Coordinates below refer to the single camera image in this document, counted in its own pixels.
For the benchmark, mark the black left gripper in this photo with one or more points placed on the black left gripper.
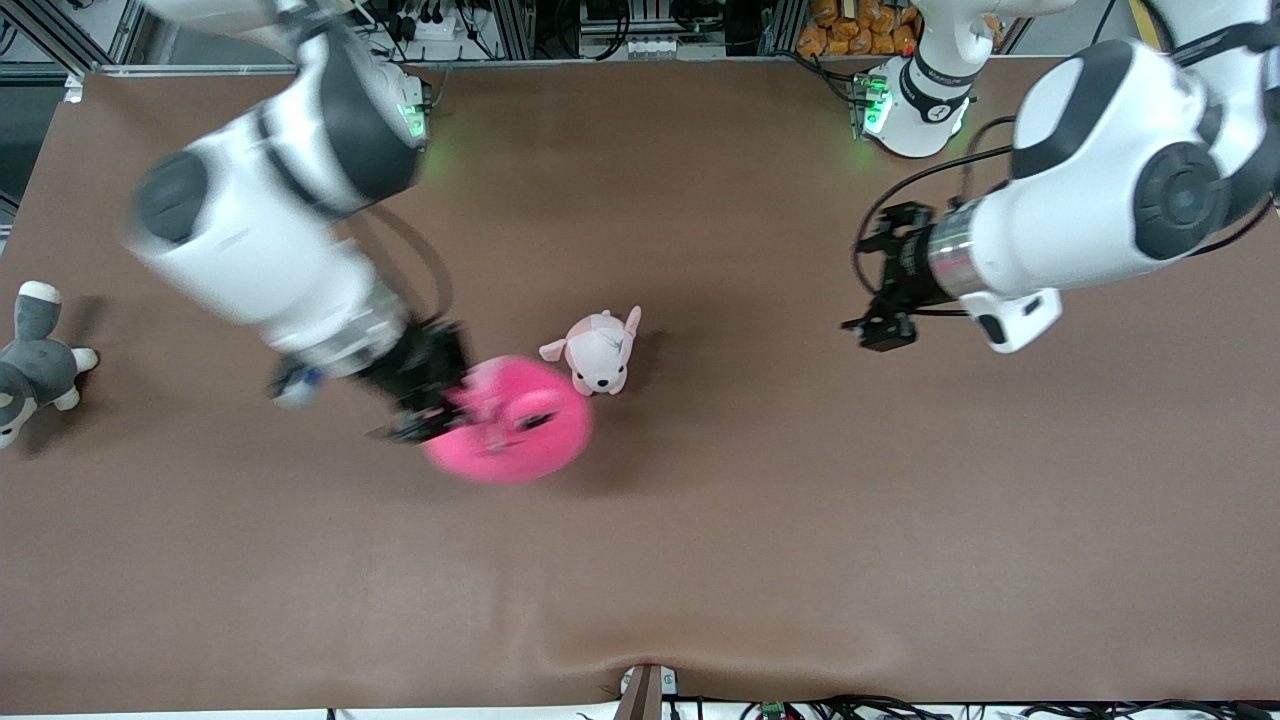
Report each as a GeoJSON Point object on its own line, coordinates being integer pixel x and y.
{"type": "Point", "coordinates": [908, 266]}

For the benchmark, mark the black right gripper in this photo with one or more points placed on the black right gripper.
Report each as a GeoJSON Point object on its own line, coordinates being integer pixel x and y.
{"type": "Point", "coordinates": [424, 363]}

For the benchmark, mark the round hot pink plush toy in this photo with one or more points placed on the round hot pink plush toy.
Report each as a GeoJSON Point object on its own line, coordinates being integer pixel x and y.
{"type": "Point", "coordinates": [530, 450]}

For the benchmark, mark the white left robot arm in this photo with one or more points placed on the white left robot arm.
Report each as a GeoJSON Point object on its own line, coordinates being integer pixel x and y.
{"type": "Point", "coordinates": [1100, 170]}

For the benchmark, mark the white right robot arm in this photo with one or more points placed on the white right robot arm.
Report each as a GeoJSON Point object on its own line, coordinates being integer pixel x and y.
{"type": "Point", "coordinates": [260, 230]}

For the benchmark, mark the pale pink white plush dog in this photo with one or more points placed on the pale pink white plush dog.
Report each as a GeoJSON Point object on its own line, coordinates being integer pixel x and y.
{"type": "Point", "coordinates": [598, 355]}

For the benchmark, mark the brown table mat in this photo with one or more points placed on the brown table mat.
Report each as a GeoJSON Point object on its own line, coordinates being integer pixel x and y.
{"type": "Point", "coordinates": [700, 560]}

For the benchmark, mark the white connector block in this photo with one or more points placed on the white connector block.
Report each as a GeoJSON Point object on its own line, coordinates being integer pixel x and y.
{"type": "Point", "coordinates": [670, 46]}

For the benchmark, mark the white power strip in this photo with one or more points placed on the white power strip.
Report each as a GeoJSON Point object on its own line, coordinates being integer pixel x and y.
{"type": "Point", "coordinates": [435, 28]}

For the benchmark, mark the grey white plush husky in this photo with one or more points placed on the grey white plush husky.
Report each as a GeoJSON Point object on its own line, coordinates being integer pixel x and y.
{"type": "Point", "coordinates": [40, 370]}

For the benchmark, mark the small green circuit board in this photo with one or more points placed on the small green circuit board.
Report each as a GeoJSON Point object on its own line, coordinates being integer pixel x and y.
{"type": "Point", "coordinates": [772, 711]}

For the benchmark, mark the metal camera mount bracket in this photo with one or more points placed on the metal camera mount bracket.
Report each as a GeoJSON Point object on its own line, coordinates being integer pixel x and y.
{"type": "Point", "coordinates": [645, 695]}

